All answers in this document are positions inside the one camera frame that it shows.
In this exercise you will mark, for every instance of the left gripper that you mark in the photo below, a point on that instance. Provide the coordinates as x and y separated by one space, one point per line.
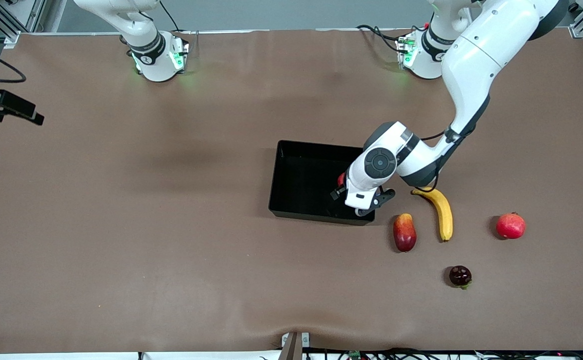
340 192

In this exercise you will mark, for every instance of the red yellow striped apple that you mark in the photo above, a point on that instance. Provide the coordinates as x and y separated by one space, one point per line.
342 180

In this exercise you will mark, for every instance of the yellow banana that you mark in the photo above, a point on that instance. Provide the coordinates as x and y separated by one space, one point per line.
444 212

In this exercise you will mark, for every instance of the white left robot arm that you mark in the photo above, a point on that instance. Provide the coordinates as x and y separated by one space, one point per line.
481 55

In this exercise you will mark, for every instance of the black rectangular plastic box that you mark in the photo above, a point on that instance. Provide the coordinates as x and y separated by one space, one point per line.
301 180

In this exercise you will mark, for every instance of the red orange mango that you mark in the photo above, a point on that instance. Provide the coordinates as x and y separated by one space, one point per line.
405 234

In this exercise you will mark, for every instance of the dark purple mangosteen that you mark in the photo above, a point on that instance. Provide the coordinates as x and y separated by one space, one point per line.
460 275

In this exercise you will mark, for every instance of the pink red pomegranate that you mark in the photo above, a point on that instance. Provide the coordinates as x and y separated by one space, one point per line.
510 226

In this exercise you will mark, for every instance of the aluminium frame with diagonal struts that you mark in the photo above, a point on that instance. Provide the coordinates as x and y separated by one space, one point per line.
1 20

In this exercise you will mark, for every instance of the metal bracket at table edge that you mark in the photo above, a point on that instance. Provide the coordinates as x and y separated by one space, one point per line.
291 350

